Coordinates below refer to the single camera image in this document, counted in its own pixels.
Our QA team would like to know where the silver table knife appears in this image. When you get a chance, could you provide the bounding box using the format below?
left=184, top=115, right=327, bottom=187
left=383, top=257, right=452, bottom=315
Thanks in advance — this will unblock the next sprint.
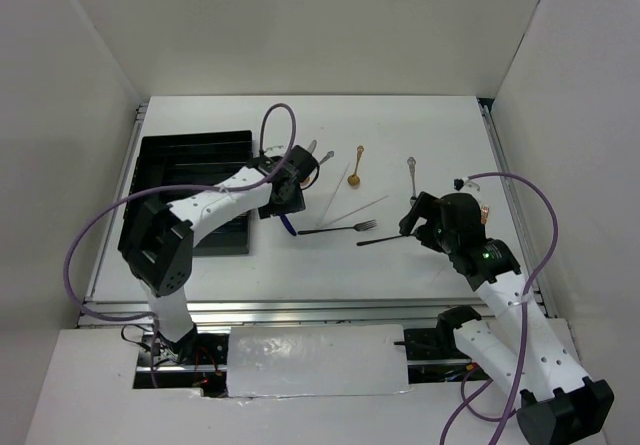
left=307, top=140, right=317, bottom=155

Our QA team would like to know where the silver handled orange spoon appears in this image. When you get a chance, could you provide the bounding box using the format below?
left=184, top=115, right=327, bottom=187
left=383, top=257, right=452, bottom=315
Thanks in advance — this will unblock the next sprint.
left=301, top=150, right=335, bottom=186

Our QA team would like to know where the silver ornate fork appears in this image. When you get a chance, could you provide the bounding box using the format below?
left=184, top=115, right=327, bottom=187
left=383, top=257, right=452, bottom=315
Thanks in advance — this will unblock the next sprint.
left=407, top=156, right=417, bottom=204

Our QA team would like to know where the blue handled utensil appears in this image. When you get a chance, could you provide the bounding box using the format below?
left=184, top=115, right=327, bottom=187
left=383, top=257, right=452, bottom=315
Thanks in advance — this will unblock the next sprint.
left=280, top=215, right=297, bottom=236

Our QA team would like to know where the gold spoon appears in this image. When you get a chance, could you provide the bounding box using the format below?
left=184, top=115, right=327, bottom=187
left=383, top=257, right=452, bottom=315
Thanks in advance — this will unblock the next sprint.
left=347, top=145, right=364, bottom=188

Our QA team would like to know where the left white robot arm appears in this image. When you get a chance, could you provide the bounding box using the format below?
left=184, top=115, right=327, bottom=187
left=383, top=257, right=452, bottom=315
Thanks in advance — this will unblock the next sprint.
left=118, top=146, right=320, bottom=364

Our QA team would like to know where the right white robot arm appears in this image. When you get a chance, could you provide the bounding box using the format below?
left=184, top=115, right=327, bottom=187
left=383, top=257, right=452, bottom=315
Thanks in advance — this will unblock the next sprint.
left=399, top=192, right=614, bottom=444

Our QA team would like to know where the copper fork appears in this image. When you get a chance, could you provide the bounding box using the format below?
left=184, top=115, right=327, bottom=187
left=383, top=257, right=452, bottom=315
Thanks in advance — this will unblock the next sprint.
left=480, top=204, right=490, bottom=225

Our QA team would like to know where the black fork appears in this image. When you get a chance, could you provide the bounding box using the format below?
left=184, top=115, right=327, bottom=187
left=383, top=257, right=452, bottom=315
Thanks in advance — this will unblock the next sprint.
left=297, top=220, right=377, bottom=236

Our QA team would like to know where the black spoon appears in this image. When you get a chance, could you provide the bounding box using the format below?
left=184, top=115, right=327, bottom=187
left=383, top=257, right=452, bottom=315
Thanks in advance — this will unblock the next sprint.
left=356, top=235, right=407, bottom=247

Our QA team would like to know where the black cutlery tray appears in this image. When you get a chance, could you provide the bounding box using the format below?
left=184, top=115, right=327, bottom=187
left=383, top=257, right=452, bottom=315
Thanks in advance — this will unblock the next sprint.
left=117, top=130, right=254, bottom=260

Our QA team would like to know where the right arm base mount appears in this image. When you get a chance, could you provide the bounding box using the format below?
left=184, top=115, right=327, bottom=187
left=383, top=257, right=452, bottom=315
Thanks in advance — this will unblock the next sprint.
left=394, top=305, right=481, bottom=384

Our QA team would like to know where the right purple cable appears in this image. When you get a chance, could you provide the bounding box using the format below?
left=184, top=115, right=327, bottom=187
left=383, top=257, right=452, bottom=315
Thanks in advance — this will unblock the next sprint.
left=439, top=171, right=559, bottom=445

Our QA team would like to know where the purple cable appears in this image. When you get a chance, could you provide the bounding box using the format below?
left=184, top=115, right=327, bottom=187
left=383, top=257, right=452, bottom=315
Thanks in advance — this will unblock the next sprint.
left=439, top=171, right=559, bottom=445
left=62, top=103, right=301, bottom=322

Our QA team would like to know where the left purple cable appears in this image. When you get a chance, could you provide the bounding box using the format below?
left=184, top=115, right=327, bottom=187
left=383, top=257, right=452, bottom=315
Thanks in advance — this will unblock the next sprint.
left=62, top=103, right=301, bottom=322

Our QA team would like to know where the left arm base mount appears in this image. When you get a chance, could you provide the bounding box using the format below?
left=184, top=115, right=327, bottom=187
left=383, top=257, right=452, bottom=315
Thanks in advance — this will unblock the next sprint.
left=120, top=325, right=230, bottom=398

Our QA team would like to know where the aluminium table frame rail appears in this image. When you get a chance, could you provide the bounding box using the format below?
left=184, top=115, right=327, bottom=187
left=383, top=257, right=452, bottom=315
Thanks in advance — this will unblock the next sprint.
left=77, top=95, right=559, bottom=329

